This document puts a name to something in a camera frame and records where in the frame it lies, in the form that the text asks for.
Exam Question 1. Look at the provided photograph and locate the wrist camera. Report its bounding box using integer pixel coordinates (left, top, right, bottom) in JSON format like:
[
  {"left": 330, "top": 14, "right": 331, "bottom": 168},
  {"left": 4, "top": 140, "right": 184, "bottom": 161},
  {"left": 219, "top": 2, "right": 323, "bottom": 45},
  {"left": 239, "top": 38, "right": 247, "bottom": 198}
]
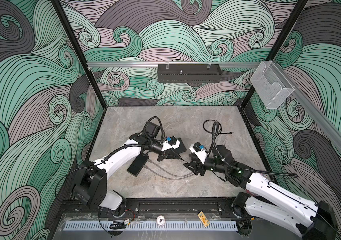
[
  {"left": 161, "top": 137, "right": 181, "bottom": 152},
  {"left": 190, "top": 142, "right": 209, "bottom": 164}
]

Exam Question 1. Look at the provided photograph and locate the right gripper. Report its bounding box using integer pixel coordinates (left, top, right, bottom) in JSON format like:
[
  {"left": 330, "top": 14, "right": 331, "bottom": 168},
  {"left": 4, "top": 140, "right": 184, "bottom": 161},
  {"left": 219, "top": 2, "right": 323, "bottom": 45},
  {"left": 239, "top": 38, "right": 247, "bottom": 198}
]
[{"left": 184, "top": 151, "right": 230, "bottom": 177}]

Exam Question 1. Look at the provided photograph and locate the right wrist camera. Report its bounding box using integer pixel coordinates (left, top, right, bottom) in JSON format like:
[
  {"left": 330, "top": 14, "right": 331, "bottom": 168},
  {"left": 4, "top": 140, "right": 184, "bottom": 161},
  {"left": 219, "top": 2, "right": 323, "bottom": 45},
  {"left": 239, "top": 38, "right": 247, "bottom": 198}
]
[{"left": 190, "top": 142, "right": 209, "bottom": 164}]

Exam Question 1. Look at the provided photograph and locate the clear acrylic wall holder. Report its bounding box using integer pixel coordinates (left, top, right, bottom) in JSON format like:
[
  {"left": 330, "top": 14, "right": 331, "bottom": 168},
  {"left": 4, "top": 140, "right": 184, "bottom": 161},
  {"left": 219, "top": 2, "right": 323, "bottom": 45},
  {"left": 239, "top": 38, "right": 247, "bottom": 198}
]
[{"left": 251, "top": 61, "right": 294, "bottom": 110}]

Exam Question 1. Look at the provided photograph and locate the yellow tag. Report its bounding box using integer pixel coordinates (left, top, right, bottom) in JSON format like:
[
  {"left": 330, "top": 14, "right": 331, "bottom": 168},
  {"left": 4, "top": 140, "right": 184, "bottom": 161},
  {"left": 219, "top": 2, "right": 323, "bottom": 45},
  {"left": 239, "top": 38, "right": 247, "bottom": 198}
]
[{"left": 198, "top": 211, "right": 210, "bottom": 228}]

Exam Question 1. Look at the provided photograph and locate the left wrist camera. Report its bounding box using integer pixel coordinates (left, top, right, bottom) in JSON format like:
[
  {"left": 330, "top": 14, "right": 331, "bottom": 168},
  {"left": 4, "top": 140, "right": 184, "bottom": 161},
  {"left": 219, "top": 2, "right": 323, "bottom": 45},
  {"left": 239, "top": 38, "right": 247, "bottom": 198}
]
[{"left": 161, "top": 137, "right": 181, "bottom": 152}]

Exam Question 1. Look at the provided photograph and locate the ribbed black network switch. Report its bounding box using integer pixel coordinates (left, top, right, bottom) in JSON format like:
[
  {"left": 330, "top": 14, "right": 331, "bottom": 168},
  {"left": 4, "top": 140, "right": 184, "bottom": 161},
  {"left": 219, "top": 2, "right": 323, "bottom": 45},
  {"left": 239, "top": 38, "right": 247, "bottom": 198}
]
[{"left": 127, "top": 153, "right": 149, "bottom": 177}]

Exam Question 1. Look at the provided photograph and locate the white slotted cable duct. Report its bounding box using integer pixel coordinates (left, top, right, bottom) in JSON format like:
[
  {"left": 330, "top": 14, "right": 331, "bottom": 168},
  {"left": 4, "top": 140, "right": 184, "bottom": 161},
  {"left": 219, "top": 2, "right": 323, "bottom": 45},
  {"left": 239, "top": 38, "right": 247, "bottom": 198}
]
[{"left": 62, "top": 221, "right": 238, "bottom": 232}]

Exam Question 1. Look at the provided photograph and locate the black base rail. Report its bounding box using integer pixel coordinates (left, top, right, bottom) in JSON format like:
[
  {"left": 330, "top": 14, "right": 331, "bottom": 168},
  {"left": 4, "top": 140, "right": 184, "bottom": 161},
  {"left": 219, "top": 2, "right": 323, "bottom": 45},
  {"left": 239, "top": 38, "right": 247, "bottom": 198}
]
[{"left": 59, "top": 197, "right": 297, "bottom": 218}]

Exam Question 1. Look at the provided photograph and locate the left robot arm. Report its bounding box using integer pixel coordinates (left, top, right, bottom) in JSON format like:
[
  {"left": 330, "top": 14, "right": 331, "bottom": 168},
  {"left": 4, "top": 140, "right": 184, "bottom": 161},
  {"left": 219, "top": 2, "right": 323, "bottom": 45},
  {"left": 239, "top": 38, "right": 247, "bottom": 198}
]
[{"left": 72, "top": 116, "right": 186, "bottom": 214}]

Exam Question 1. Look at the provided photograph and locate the black cable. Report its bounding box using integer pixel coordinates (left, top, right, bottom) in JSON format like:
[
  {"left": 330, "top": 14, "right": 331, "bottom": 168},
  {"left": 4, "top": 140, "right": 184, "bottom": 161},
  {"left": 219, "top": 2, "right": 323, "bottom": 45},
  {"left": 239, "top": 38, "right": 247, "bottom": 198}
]
[{"left": 203, "top": 119, "right": 233, "bottom": 136}]

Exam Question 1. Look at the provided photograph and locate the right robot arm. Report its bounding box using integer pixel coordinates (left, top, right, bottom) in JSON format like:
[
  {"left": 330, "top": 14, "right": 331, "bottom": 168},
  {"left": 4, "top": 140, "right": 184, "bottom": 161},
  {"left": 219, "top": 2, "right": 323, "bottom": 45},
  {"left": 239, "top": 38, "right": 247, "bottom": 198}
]
[{"left": 184, "top": 121, "right": 338, "bottom": 240}]

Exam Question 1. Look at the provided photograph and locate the red yellow wire bundle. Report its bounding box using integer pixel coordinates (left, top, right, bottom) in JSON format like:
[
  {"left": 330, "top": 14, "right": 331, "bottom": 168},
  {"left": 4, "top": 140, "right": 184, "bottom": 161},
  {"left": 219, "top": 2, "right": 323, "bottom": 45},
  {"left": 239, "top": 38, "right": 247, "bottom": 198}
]
[{"left": 122, "top": 208, "right": 136, "bottom": 226}]

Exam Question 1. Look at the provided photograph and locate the black wall tray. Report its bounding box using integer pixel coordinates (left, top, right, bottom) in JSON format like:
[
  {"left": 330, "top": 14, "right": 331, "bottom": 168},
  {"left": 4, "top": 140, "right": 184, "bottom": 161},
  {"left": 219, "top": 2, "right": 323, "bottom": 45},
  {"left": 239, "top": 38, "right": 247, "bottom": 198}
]
[{"left": 157, "top": 64, "right": 223, "bottom": 85}]

